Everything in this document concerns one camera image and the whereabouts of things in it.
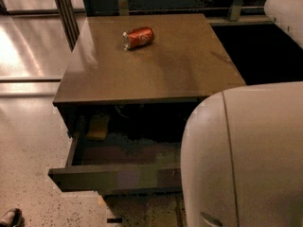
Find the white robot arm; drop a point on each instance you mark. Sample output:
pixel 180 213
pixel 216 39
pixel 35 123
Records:
pixel 242 158

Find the brown drawer cabinet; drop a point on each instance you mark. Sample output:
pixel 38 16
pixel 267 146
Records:
pixel 148 92

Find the yellow object inside drawer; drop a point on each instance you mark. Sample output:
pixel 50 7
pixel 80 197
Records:
pixel 98 128

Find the dark open top drawer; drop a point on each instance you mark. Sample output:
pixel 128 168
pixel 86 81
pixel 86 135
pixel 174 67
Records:
pixel 119 166

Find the red soda can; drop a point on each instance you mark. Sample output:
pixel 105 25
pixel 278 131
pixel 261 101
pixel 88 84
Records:
pixel 137 37

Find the dark background shelf unit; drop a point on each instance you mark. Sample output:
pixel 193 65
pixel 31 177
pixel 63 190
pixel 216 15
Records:
pixel 218 12

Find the black shoe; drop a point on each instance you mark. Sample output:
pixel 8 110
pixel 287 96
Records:
pixel 13 218

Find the metal window frame post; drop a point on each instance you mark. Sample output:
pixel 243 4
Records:
pixel 69 21

